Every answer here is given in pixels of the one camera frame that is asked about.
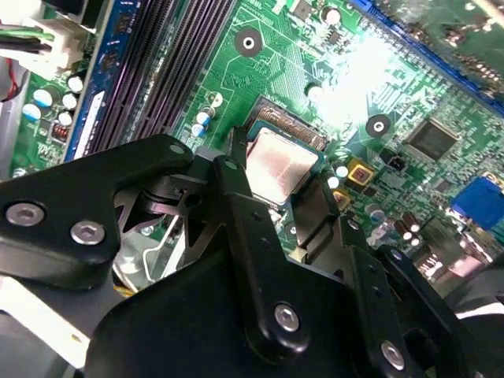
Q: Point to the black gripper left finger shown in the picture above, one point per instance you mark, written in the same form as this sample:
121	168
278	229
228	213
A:
59	220

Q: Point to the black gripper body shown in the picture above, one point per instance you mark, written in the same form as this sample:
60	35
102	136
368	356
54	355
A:
177	338

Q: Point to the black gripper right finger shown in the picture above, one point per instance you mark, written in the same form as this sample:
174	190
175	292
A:
315	220

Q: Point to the silver CPU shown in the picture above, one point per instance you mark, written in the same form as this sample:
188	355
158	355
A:
281	165

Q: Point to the metal socket cover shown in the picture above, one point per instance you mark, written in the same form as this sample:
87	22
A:
130	260

